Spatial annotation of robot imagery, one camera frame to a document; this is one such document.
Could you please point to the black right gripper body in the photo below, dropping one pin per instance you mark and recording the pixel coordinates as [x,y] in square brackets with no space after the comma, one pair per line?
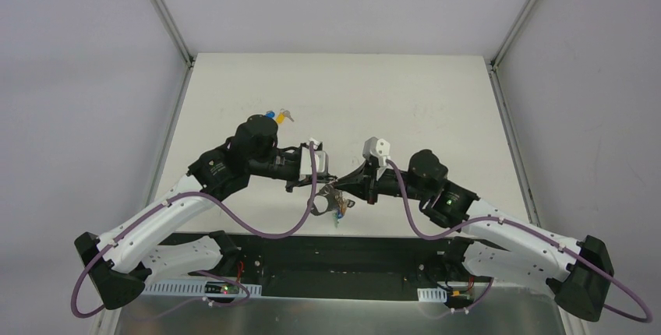
[372,183]

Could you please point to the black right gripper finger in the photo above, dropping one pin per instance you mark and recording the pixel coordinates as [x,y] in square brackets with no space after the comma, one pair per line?
[356,176]
[356,189]

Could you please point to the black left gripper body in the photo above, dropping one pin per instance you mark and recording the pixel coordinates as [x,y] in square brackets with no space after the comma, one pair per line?
[298,175]

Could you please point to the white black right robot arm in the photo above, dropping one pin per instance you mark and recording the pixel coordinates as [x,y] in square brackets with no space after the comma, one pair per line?
[572,272]

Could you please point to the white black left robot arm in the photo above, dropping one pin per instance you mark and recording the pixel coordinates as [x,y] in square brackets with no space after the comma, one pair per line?
[122,262]

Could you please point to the yellow tag key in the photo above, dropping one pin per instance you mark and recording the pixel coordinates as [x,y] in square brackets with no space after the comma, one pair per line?
[283,116]

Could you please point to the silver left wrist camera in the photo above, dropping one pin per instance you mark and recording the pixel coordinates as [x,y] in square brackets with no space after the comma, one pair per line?
[313,159]

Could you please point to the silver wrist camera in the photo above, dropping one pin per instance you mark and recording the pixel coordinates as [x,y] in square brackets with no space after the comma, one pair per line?
[379,149]
[313,159]

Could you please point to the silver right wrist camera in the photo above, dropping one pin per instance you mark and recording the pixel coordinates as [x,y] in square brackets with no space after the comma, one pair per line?
[379,149]

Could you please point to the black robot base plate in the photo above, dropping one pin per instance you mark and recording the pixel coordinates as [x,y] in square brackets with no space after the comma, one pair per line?
[340,267]

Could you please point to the left aluminium frame rail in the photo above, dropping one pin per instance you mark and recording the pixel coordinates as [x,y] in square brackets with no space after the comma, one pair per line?
[174,103]

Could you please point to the aluminium frame rail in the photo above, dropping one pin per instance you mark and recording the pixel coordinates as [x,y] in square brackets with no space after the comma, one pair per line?
[505,72]
[174,103]

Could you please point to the right aluminium frame rail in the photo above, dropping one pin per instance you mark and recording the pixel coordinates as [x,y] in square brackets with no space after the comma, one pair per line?
[505,72]

